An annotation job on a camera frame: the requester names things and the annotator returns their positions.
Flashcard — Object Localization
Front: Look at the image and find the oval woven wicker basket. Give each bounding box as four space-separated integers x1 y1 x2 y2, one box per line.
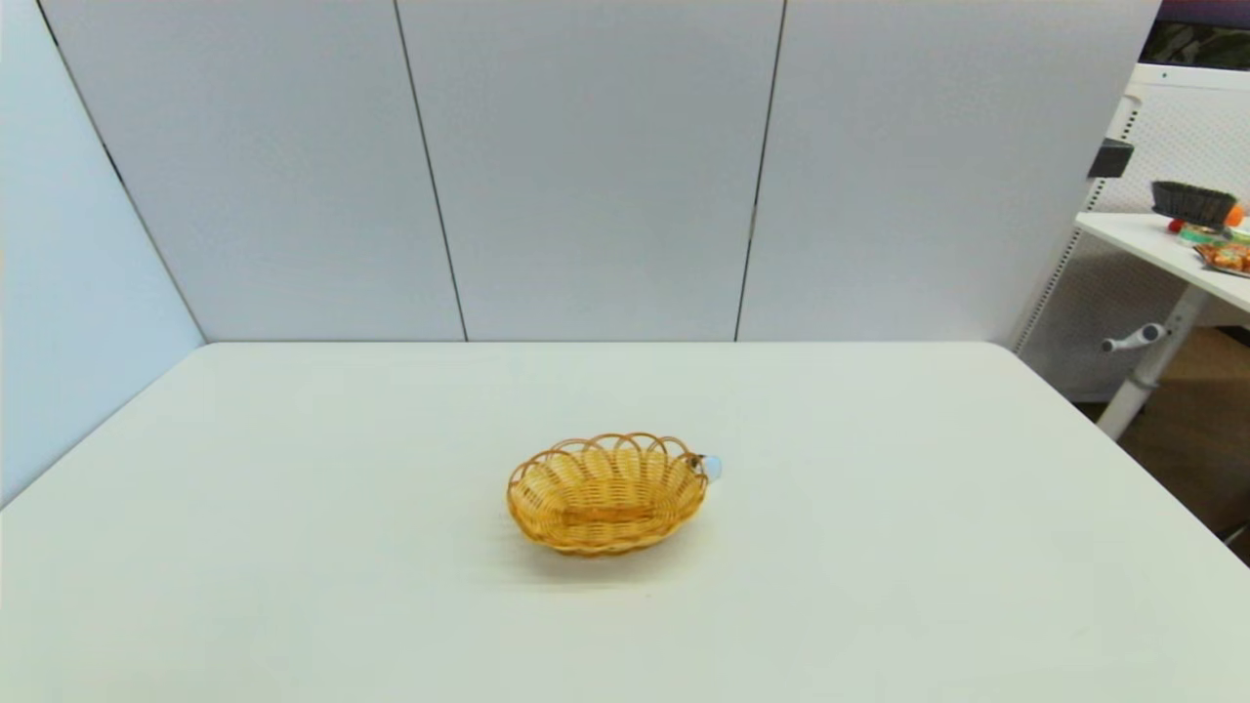
505 432 710 558

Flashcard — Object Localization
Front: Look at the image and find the small black box on pegboard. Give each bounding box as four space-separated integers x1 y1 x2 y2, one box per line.
1087 138 1136 180

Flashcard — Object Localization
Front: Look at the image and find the white side table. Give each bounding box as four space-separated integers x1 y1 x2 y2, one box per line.
1074 212 1250 315

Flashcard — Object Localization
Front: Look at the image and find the black woven bowl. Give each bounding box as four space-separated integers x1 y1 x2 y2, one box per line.
1150 181 1239 228

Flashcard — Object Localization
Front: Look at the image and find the white pegboard panel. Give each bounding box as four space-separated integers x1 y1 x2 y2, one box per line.
1011 63 1250 401

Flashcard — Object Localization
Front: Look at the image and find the orange snack packet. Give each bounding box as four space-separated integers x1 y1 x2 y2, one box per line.
1193 241 1250 280

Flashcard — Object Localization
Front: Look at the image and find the dark screen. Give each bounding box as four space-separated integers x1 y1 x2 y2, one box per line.
1138 0 1250 71

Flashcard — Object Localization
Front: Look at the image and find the white table crank handle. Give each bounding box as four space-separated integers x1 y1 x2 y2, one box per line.
1102 323 1169 354

